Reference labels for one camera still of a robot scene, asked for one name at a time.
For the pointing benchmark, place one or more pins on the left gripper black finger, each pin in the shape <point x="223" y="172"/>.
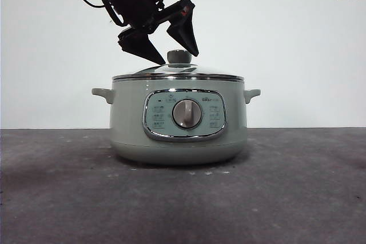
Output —
<point x="140" y="44"/>
<point x="186" y="32"/>

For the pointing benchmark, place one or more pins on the glass lid with green knob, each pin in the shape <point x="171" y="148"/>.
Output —
<point x="178" y="56"/>

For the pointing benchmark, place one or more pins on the pale green electric cooking pot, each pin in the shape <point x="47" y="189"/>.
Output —
<point x="128" y="124"/>

